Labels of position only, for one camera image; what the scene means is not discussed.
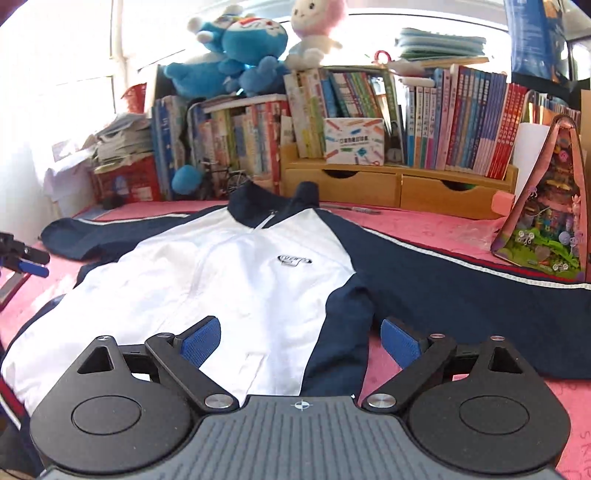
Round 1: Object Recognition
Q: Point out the blue plush ball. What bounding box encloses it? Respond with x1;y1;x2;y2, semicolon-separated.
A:
172;165;203;195

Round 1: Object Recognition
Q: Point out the wooden desk organizer with drawers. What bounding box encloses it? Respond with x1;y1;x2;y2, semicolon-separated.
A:
281;143;520;221

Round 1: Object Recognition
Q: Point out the white toy with red loop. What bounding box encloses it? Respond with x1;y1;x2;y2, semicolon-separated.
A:
373;50;432;79

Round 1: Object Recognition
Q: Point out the pen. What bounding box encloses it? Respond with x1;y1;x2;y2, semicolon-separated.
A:
318;203;383;216

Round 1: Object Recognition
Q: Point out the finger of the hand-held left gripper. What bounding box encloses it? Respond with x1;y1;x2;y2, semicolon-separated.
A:
0;232;51;265
14;260;50;278

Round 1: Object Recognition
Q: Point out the row of thin picture books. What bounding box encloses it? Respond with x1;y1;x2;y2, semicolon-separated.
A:
526;89;583;126

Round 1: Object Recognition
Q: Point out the black model bicycle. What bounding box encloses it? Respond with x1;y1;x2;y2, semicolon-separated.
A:
199;159;252;199

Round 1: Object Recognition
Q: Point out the blue printed poster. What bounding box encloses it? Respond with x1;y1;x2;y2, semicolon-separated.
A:
503;0;570;85

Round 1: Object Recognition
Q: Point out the stack of flat teal books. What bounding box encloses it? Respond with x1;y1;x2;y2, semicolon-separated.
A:
394;28;490;63

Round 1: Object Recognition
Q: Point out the pink house-shaped toy box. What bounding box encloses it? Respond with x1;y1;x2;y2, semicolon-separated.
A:
490;113;591;283

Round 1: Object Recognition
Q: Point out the red plastic crate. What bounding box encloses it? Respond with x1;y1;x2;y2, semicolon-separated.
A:
92;154;162;204

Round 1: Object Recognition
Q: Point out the row of thin series books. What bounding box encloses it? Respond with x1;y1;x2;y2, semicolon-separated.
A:
283;65;529;181

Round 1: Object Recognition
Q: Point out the blue plush doll white face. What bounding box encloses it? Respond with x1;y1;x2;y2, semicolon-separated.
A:
187;4;289;95

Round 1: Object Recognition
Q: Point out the cardboard box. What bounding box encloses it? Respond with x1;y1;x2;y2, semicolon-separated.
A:
579;89;591;139

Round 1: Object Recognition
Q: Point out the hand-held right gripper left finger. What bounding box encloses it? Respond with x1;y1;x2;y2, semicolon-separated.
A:
76;316;237;412

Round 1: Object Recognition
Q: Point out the clear plastic wrap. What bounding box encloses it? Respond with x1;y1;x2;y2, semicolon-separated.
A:
466;217;509;250

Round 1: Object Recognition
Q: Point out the white pencil print box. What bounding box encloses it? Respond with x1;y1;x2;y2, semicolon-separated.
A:
323;117;386;166

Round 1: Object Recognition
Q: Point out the stack of papers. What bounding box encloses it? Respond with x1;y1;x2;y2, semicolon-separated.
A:
90;113;155;174

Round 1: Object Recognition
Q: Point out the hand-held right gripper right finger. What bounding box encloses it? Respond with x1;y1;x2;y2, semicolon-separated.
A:
362;317;527;414

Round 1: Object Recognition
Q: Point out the pink rabbit print blanket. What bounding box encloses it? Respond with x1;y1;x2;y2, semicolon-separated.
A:
0;198;591;480

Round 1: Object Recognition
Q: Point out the pink-haired plush doll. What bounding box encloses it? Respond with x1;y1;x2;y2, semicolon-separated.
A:
284;0;349;70

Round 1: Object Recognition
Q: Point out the navy and white jacket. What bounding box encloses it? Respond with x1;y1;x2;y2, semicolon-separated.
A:
0;181;591;432

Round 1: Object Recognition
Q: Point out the row of mixed upright books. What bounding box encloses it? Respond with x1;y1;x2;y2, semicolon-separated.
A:
150;93;291;197

